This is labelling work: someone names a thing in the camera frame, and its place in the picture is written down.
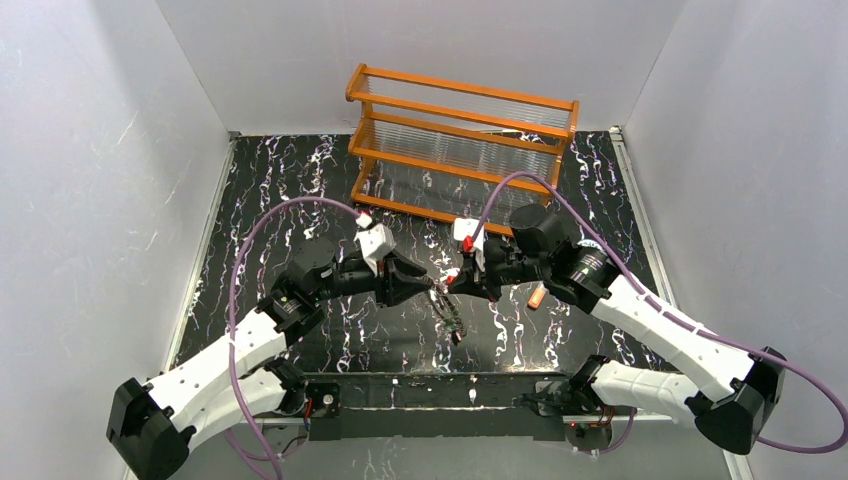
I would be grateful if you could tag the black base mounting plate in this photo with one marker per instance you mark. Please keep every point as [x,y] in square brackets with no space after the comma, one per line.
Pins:
[455,405]

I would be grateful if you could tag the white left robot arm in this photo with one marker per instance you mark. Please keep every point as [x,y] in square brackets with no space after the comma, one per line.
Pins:
[155,425]

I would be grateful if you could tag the orange wooden rack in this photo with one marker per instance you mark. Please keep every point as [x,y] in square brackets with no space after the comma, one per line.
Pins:
[435,148]

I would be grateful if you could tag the metal oval keyring holder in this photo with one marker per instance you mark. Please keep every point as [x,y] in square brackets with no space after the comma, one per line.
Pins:
[446,311]

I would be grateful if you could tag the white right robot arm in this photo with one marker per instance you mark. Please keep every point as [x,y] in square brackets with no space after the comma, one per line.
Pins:
[726,393]

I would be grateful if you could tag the orange capped tube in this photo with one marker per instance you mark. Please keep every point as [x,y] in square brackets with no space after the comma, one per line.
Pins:
[537,297]

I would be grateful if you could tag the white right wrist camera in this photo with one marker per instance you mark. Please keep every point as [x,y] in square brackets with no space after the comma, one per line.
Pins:
[468,235]

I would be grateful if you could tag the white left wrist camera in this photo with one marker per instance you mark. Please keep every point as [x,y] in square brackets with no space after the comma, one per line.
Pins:
[374,239]

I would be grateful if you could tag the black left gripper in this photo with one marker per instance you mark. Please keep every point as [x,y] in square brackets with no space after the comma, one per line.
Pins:
[387,281]

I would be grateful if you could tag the white and red key tag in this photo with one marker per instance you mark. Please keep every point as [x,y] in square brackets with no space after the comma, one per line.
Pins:
[453,273]

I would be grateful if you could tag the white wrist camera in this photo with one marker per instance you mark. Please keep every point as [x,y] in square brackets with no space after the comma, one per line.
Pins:
[468,235]
[374,239]

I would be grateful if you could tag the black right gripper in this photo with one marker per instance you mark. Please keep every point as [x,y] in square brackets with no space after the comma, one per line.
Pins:
[486,271]

